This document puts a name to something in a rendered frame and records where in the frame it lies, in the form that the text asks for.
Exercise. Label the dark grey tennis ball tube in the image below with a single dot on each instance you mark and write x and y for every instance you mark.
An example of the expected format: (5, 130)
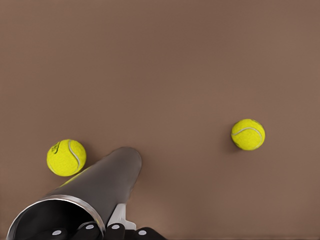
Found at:
(100, 180)

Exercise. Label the left gripper left finger black root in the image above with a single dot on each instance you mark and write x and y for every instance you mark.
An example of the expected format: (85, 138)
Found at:
(75, 233)

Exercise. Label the left gripper right finger black root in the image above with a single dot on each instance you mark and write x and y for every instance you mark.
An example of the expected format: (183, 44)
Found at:
(122, 231)

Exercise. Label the yellow tennis ball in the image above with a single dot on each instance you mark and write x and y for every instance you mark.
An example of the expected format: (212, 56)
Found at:
(65, 158)
(248, 135)

